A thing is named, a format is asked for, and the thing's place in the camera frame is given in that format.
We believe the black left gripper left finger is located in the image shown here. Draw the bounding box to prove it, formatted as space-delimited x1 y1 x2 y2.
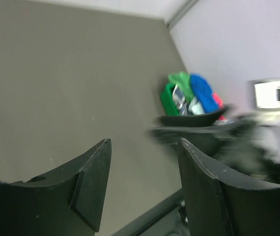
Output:
0 139 112 236

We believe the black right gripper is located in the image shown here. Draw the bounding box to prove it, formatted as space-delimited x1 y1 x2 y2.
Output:
148 104 280 184

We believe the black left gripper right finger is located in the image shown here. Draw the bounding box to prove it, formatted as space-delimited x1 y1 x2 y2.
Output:
178 139 280 236

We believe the pink cloth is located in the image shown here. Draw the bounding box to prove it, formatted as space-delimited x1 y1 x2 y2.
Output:
212 92 224 112

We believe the royal blue cloth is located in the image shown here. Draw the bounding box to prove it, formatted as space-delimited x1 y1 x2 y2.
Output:
190 74 219 113

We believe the green plastic tray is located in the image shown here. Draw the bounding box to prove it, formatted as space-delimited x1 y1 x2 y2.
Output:
160 83 179 116

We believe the patterned white blue cloth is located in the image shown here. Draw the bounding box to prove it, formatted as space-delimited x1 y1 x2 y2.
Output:
172 85 188 116

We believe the black table front rail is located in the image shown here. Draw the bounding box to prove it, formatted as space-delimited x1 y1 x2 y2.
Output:
113 189 190 236

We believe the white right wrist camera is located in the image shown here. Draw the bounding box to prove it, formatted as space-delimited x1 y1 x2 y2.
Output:
248 78 280 123

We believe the aluminium frame right post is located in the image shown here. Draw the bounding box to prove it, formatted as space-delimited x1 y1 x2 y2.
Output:
166 0 200 30

